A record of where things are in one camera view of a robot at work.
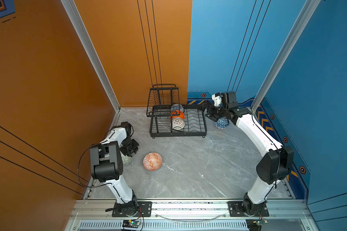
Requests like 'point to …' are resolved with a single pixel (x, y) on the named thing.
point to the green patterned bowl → (126, 159)
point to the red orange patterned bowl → (152, 161)
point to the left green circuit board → (130, 223)
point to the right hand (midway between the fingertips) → (199, 110)
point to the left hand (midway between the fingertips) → (134, 151)
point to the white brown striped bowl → (178, 123)
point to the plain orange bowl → (177, 112)
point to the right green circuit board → (260, 222)
